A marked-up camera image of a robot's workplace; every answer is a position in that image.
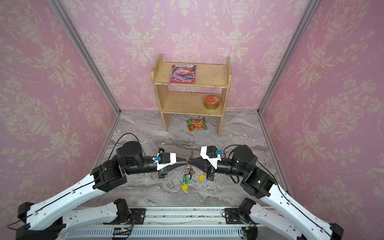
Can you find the yellow key tag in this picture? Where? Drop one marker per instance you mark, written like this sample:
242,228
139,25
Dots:
201,178
184,187

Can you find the round red gold tin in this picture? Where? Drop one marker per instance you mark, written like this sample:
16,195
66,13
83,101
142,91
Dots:
211,102

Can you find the aluminium corner post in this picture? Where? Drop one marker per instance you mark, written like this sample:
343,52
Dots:
73,33
296,37

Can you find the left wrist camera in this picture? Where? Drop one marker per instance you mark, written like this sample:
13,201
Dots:
163,160

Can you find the green orange snack packet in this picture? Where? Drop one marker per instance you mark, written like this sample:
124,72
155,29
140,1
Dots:
196,124

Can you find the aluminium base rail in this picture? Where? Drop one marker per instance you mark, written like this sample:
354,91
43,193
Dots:
191,223

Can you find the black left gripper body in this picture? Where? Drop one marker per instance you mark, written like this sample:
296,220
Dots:
152,167

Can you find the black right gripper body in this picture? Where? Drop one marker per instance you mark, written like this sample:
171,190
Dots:
210,166

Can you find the aluminium corner post left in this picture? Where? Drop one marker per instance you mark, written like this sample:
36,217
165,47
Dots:
73,33

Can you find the aluminium corner post right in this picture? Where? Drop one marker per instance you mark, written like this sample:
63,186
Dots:
296,37

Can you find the green key tag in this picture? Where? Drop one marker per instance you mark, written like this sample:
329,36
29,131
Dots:
186,180

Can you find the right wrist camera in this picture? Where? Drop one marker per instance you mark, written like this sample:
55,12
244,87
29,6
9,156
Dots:
212,155

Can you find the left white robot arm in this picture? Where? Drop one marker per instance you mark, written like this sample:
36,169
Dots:
59,214

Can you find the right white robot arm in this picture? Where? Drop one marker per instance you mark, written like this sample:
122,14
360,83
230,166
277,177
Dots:
292,220

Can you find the wooden two-tier shelf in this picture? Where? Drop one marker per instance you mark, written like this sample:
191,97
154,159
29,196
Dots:
190,103

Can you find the pink snack packet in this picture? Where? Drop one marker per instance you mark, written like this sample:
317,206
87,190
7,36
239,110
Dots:
183,74

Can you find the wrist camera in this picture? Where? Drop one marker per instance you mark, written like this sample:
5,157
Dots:
212,155
163,160

